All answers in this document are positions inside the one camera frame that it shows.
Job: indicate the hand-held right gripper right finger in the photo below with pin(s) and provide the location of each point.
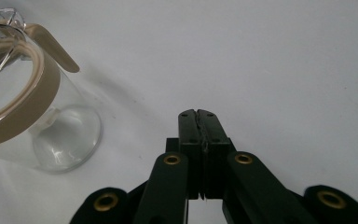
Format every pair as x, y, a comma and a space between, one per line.
215, 130

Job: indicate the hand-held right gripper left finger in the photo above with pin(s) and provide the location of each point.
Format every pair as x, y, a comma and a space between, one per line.
190, 130

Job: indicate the clear glass pitcher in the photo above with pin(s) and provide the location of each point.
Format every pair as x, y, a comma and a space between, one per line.
21, 102

